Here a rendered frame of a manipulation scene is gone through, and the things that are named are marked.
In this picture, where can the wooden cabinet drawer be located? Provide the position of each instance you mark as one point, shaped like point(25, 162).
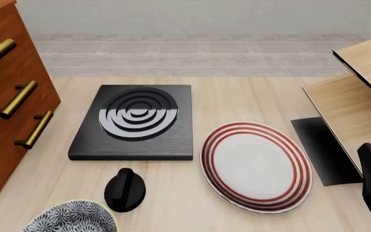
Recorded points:
point(11, 169)
point(2, 96)
point(10, 26)

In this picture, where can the round black stove knob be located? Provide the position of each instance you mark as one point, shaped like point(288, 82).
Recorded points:
point(124, 191)

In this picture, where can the flat black stove plate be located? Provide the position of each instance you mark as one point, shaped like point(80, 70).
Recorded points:
point(140, 147)

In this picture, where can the white plate with red rings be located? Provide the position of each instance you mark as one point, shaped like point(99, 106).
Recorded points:
point(253, 166)

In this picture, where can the pale wooden rack black base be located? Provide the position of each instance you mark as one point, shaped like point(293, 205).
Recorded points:
point(349, 108)

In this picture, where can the black white patterned bowl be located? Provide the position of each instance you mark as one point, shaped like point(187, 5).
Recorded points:
point(72, 217)

